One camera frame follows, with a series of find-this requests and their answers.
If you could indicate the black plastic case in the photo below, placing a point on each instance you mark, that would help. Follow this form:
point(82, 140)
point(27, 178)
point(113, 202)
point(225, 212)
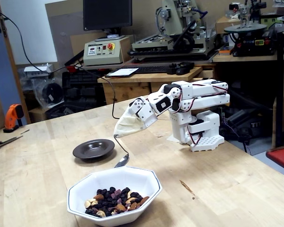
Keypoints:
point(80, 89)

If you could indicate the wooden desk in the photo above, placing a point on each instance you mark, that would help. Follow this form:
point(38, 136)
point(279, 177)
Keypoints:
point(123, 91)

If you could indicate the black plastic bracket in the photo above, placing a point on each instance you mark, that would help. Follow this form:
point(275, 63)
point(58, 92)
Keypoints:
point(188, 65)

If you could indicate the beige control box red button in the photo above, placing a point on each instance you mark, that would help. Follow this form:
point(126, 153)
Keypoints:
point(101, 55)

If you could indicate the red chair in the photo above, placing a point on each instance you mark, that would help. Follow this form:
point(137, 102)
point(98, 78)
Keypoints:
point(281, 157)

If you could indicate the brown round plate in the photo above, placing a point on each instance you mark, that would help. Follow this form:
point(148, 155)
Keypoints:
point(93, 147)

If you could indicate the black computer monitor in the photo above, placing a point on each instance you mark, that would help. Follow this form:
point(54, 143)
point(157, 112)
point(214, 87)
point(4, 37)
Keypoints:
point(106, 14)

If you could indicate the black computer mouse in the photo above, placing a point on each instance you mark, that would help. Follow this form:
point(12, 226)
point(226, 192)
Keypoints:
point(182, 71)

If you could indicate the white octagonal bowl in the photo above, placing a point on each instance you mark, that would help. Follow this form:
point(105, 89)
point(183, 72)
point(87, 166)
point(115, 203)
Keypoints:
point(123, 176)

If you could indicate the white fixed gripper finger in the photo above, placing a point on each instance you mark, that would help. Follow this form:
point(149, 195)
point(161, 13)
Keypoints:
point(144, 124)

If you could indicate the flat cardboard pieces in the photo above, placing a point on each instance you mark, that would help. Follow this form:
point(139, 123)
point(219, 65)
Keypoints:
point(2, 139)

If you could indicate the white moving gripper finger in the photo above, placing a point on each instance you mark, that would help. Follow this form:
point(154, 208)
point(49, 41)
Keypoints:
point(137, 104)

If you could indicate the black scroll saw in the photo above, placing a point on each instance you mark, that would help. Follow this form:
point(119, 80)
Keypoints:
point(251, 45)

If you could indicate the nut and dried fruit mix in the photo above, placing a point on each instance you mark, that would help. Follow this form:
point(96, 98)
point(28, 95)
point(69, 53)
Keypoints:
point(109, 201)

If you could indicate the white plastic box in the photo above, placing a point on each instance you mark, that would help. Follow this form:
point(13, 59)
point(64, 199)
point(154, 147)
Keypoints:
point(35, 70)

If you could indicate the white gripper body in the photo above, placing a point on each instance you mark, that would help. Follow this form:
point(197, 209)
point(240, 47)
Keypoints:
point(145, 113)

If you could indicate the masking tape strip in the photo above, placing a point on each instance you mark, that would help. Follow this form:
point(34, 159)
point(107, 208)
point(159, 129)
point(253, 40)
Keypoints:
point(172, 139)

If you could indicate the green controller board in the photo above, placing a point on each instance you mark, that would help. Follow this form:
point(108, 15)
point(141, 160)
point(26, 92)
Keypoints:
point(222, 113)

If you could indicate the wooden workbench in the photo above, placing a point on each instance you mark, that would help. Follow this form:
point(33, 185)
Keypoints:
point(246, 58)

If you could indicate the beige milling machine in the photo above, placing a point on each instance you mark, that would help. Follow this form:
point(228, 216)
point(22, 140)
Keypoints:
point(177, 26)

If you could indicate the black spool in plastic bag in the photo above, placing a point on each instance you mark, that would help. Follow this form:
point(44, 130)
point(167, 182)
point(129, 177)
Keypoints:
point(52, 92)

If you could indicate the brown cardboard box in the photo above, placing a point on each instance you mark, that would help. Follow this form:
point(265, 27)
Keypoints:
point(223, 24)

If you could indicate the beige masking tape wrap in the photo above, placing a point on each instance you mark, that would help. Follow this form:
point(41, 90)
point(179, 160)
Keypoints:
point(127, 125)

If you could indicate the white paper sheet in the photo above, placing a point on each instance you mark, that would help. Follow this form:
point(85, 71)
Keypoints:
point(121, 72)

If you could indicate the black shop vacuum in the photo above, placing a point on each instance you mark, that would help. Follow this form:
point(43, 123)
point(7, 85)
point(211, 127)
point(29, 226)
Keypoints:
point(255, 124)

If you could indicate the black keyboard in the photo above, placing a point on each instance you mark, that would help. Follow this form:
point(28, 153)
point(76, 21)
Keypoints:
point(144, 69)

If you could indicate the large cardboard sheet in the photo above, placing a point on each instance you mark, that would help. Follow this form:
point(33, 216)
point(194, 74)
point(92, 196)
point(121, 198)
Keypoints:
point(66, 35)

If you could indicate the bent metal spoon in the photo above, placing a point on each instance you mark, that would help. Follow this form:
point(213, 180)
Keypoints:
point(123, 162)

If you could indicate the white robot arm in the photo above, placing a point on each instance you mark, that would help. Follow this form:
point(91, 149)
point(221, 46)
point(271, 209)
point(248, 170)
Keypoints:
point(208, 100)

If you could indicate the green cardboard box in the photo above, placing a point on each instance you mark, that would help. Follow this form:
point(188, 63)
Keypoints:
point(274, 21)

